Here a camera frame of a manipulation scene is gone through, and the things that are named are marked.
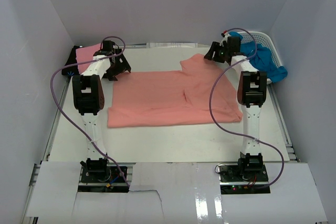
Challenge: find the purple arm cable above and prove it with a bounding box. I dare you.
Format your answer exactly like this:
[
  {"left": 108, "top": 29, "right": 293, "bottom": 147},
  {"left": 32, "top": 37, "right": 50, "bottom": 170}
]
[
  {"left": 209, "top": 27, "right": 285, "bottom": 188},
  {"left": 50, "top": 36, "right": 130, "bottom": 187}
]

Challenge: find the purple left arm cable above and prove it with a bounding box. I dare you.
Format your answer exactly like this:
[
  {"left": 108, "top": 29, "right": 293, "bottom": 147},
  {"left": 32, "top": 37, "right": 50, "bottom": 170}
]
[{"left": 50, "top": 36, "right": 130, "bottom": 187}]

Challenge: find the blue t-shirt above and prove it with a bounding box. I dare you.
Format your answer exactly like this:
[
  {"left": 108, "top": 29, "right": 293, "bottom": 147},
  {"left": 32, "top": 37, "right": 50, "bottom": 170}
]
[{"left": 228, "top": 31, "right": 288, "bottom": 82}]

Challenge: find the folded pink t-shirt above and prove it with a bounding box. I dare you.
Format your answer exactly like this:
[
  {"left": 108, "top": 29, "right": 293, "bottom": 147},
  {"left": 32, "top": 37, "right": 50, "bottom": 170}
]
[{"left": 76, "top": 44, "right": 100, "bottom": 74}]

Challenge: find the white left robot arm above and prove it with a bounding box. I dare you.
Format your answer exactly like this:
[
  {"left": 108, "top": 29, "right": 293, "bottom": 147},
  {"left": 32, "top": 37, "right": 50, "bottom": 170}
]
[{"left": 72, "top": 36, "right": 131, "bottom": 182}]

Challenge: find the white perforated plastic basket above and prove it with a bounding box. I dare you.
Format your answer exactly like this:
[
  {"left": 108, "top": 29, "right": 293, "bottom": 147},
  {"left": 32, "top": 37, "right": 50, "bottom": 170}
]
[{"left": 240, "top": 31, "right": 285, "bottom": 86}]

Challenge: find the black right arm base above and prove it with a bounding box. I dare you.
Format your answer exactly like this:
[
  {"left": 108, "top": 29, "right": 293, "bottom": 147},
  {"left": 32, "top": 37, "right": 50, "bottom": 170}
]
[{"left": 214, "top": 164, "right": 271, "bottom": 195}]

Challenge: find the salmon pink t-shirt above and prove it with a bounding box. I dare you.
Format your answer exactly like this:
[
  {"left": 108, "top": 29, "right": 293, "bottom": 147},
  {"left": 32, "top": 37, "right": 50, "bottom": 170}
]
[{"left": 107, "top": 54, "right": 243, "bottom": 128}]

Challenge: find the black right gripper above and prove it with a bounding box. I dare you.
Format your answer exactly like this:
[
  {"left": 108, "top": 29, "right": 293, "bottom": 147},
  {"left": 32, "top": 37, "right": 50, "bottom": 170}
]
[{"left": 205, "top": 41, "right": 230, "bottom": 63}]

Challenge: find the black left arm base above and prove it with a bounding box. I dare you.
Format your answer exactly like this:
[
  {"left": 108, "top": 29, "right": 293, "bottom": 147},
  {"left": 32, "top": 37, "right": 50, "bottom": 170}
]
[{"left": 78, "top": 158, "right": 132, "bottom": 193}]

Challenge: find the white paper label sheet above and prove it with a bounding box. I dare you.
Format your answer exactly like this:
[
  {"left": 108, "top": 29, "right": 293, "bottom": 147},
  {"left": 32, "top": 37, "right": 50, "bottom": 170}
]
[{"left": 146, "top": 42, "right": 198, "bottom": 48}]

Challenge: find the folded black t-shirt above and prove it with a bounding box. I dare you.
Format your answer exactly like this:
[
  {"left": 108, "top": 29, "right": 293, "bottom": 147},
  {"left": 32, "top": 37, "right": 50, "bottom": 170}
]
[{"left": 61, "top": 46, "right": 80, "bottom": 77}]

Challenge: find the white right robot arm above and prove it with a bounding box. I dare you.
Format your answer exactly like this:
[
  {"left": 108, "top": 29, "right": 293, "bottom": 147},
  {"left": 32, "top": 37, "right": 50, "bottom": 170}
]
[{"left": 204, "top": 33, "right": 267, "bottom": 182}]

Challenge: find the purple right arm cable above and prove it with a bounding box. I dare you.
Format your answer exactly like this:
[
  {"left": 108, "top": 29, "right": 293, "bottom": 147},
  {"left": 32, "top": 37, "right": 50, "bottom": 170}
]
[{"left": 209, "top": 27, "right": 285, "bottom": 188}]

